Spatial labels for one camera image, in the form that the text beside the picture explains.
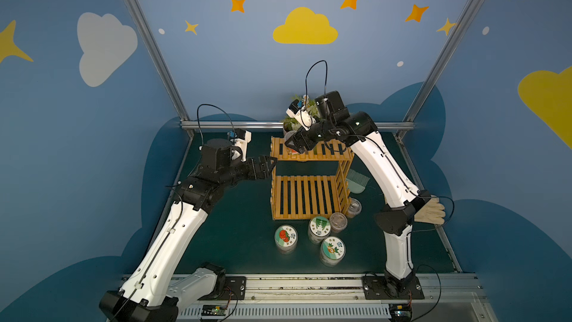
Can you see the clear seed cup orange base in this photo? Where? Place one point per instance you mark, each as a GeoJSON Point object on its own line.
{"type": "Point", "coordinates": [354, 208]}

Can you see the jar with green tree lid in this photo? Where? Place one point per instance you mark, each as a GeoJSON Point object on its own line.
{"type": "Point", "coordinates": [319, 228]}

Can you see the aluminium mounting rail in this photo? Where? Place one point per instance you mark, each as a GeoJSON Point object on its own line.
{"type": "Point", "coordinates": [448, 297]}

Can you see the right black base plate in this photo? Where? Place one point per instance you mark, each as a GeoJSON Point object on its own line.
{"type": "Point", "coordinates": [379, 288]}

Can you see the jar with strawberry lid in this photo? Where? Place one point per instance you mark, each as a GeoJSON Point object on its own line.
{"type": "Point", "coordinates": [286, 238]}

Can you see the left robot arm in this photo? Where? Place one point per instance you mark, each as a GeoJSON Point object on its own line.
{"type": "Point", "coordinates": [149, 294]}

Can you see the wooden slatted shelf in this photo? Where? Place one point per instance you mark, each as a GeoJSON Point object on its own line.
{"type": "Point", "coordinates": [302, 196]}

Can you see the small circuit board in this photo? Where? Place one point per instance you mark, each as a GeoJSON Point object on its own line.
{"type": "Point", "coordinates": [401, 312]}
{"type": "Point", "coordinates": [213, 311]}

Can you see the potted white flower bouquet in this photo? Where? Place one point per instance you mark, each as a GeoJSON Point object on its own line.
{"type": "Point", "coordinates": [289, 124]}

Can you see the left small circuit board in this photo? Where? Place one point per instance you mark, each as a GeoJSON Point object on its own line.
{"type": "Point", "coordinates": [213, 311]}

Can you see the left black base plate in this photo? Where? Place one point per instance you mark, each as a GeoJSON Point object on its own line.
{"type": "Point", "coordinates": [234, 287]}

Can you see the clear seed cup near shelf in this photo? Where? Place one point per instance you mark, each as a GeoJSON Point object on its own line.
{"type": "Point", "coordinates": [338, 222]}

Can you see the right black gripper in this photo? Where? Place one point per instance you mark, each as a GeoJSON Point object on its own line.
{"type": "Point", "coordinates": [302, 139]}

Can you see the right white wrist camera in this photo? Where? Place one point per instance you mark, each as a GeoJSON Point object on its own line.
{"type": "Point", "coordinates": [298, 111]}

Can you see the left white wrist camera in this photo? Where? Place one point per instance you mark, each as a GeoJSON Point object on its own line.
{"type": "Point", "coordinates": [240, 139]}

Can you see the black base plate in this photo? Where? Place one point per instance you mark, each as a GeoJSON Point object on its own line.
{"type": "Point", "coordinates": [234, 287]}
{"type": "Point", "coordinates": [379, 288]}

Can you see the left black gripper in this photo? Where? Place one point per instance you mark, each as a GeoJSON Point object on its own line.
{"type": "Point", "coordinates": [255, 168]}

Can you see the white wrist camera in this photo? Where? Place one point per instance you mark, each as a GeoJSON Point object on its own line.
{"type": "Point", "coordinates": [240, 139]}
{"type": "Point", "coordinates": [298, 111]}

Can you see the jar with pineapple lid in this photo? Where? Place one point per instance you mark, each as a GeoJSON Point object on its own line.
{"type": "Point", "coordinates": [332, 251]}

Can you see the beige work glove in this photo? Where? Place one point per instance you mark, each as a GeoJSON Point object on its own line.
{"type": "Point", "coordinates": [432, 213]}

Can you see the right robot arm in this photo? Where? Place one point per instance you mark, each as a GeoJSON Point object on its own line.
{"type": "Point", "coordinates": [403, 199]}

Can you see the right small circuit board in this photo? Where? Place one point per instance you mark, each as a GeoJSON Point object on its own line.
{"type": "Point", "coordinates": [401, 312]}

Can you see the clear seed cup red base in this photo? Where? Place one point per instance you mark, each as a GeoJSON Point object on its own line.
{"type": "Point", "coordinates": [289, 136]}

